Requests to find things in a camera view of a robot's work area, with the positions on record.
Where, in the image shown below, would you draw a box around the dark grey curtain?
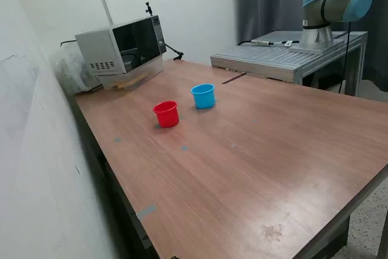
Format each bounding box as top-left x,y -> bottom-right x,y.
235,0 -> 388,92

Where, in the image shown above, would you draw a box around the aluminium robot stand table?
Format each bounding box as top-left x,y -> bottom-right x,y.
210,30 -> 369,96

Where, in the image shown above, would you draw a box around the dark flat strip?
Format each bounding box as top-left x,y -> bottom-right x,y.
221,72 -> 247,85

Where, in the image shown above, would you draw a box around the blue plastic cup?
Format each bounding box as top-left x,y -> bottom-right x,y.
190,83 -> 216,110

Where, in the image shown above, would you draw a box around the clear acrylic riser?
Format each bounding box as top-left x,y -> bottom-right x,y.
96,58 -> 166,92

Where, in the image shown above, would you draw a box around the red plastic cup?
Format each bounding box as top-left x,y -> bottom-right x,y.
152,100 -> 180,129

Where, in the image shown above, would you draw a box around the thin white rod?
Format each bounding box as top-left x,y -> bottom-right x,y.
101,0 -> 115,26

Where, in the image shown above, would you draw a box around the wooden sticks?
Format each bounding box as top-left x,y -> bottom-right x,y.
110,73 -> 149,90

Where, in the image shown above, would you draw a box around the silver microwave oven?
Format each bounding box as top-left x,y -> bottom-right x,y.
75,15 -> 168,75

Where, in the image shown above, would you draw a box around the clear plastic bag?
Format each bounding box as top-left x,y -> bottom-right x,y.
50,47 -> 102,96

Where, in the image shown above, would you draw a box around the long grey tape strip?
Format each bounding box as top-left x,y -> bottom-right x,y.
136,204 -> 157,220

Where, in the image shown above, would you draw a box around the silver connector with cable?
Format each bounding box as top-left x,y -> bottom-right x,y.
238,39 -> 301,48

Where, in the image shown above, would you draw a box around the black cable hanging from arm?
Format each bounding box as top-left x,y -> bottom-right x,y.
338,21 -> 352,94

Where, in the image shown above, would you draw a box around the dark metal table frame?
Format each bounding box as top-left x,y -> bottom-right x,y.
72,93 -> 388,259

